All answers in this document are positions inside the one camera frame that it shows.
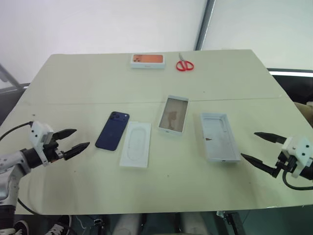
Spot black table leg bracket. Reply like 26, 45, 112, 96
216, 210, 248, 235

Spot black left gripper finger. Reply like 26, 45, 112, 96
63, 142, 90, 161
54, 128, 78, 142

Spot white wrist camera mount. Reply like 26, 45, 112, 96
28, 120, 55, 167
281, 137, 313, 178

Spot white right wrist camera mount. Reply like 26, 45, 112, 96
281, 137, 313, 178

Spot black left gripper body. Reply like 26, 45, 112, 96
43, 138, 66, 164

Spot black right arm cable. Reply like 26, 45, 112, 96
282, 170, 313, 191

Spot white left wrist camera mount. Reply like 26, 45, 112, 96
28, 120, 55, 167

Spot black white sneaker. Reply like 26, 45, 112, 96
47, 215, 73, 235
14, 219, 30, 235

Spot white phone box lid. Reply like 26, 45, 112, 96
157, 95, 190, 135

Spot tan brown object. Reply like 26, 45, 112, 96
293, 101, 313, 128

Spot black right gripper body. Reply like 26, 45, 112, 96
275, 151, 301, 176

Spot grey metal pole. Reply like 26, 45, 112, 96
194, 0, 216, 51

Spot red handled scissors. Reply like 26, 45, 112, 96
176, 52, 195, 72

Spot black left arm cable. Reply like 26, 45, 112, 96
0, 121, 38, 214

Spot white phone box base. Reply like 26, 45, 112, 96
200, 112, 242, 163

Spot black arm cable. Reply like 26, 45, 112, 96
0, 121, 38, 214
282, 170, 313, 191

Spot dark blue smartphone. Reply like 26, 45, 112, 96
94, 111, 130, 152

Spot white cardboard insert card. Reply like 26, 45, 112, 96
119, 121, 152, 169

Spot grey metal frame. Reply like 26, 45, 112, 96
0, 63, 30, 90

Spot black desk with bright edge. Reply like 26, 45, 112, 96
266, 68, 313, 106

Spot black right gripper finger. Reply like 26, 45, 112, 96
254, 132, 287, 145
240, 153, 280, 178

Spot orange printed phone box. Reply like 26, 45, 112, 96
130, 53, 165, 70

